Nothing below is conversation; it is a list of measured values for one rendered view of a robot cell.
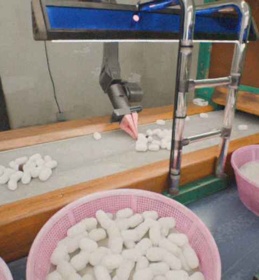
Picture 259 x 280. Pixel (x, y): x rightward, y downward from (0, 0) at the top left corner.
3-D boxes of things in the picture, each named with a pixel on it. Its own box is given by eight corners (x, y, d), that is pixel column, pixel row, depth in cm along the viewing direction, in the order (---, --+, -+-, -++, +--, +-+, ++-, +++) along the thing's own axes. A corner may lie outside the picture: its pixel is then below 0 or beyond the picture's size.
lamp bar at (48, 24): (33, 40, 46) (27, 0, 44) (236, 41, 74) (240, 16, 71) (39, 40, 40) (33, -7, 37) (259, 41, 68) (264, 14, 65)
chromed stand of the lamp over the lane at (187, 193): (128, 174, 68) (127, 0, 50) (180, 159, 77) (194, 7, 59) (166, 213, 53) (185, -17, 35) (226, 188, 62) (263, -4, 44)
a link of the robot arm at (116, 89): (102, 92, 82) (109, 81, 78) (119, 92, 86) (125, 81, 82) (110, 108, 79) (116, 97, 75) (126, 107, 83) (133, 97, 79)
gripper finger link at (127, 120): (153, 129, 73) (141, 106, 76) (133, 134, 70) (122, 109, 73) (145, 140, 78) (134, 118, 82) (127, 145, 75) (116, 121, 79)
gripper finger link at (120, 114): (146, 131, 72) (135, 107, 75) (126, 135, 68) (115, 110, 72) (139, 141, 77) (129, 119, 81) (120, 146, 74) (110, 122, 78)
